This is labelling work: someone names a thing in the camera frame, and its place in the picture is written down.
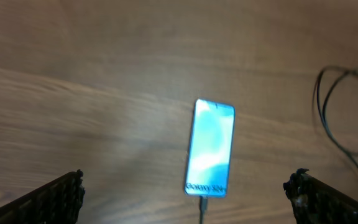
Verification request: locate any Galaxy S24 smartphone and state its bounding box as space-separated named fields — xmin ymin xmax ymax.
xmin=184 ymin=99 xmax=236 ymax=197

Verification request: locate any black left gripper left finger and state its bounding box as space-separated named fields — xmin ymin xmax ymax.
xmin=0 ymin=170 xmax=85 ymax=224

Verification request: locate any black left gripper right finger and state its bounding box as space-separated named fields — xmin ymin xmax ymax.
xmin=283 ymin=168 xmax=358 ymax=224

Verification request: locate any black USB charging cable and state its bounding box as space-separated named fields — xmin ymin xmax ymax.
xmin=197 ymin=63 xmax=358 ymax=224

